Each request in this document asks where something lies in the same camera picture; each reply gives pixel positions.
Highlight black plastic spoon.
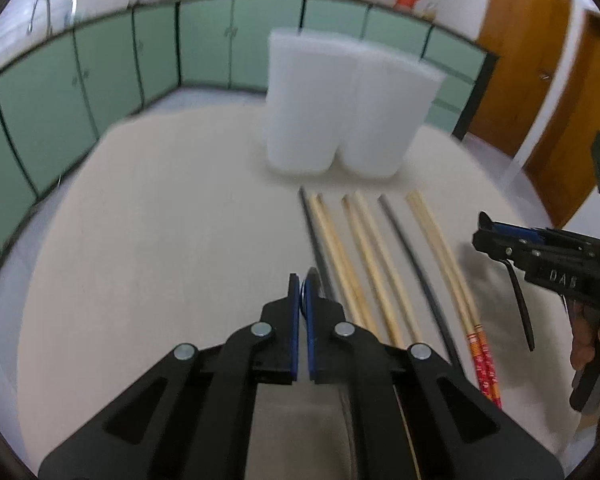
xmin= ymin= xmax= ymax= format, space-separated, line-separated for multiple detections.
xmin=502 ymin=259 xmax=535 ymax=352

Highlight black chopstick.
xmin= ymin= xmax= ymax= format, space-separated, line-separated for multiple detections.
xmin=298 ymin=186 xmax=336 ymax=300
xmin=378 ymin=194 xmax=466 ymax=376

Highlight red-ended wooden chopstick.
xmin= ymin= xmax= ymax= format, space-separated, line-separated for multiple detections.
xmin=410 ymin=190 xmax=504 ymax=410
xmin=404 ymin=192 xmax=496 ymax=406

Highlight metal spoon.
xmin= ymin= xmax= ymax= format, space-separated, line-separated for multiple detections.
xmin=300 ymin=278 xmax=312 ymax=321

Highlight green lower kitchen cabinets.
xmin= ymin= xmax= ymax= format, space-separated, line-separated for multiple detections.
xmin=0 ymin=0 xmax=498 ymax=266

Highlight chrome kitchen faucet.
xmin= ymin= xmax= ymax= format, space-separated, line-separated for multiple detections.
xmin=26 ymin=0 xmax=54 ymax=36

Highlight person's right hand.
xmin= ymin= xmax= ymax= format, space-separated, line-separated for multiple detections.
xmin=568 ymin=300 xmax=600 ymax=370

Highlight brown wooden door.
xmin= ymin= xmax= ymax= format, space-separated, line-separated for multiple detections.
xmin=469 ymin=0 xmax=571 ymax=157
xmin=524 ymin=14 xmax=600 ymax=228

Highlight white double utensil holder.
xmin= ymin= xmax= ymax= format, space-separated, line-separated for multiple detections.
xmin=262 ymin=28 xmax=445 ymax=180

